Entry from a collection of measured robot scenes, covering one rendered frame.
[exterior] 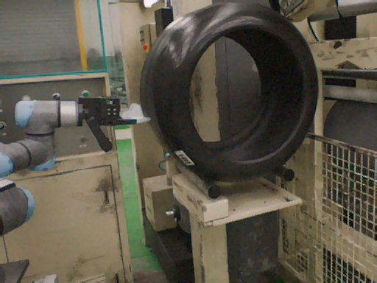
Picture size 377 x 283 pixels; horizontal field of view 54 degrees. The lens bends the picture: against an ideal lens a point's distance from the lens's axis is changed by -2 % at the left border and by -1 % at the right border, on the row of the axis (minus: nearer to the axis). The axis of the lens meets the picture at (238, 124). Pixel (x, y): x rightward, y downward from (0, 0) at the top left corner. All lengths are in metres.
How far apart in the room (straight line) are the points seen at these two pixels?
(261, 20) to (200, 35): 0.21
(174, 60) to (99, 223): 1.06
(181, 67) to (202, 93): 0.44
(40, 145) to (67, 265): 0.96
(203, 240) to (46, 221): 0.71
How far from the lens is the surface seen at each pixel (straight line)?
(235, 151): 1.47
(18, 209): 1.31
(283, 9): 1.55
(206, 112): 1.50
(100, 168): 1.82
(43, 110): 1.11
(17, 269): 1.36
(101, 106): 1.12
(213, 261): 1.73
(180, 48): 1.07
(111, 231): 1.93
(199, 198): 1.23
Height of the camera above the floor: 1.33
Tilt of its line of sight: 11 degrees down
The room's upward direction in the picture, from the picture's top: 3 degrees counter-clockwise
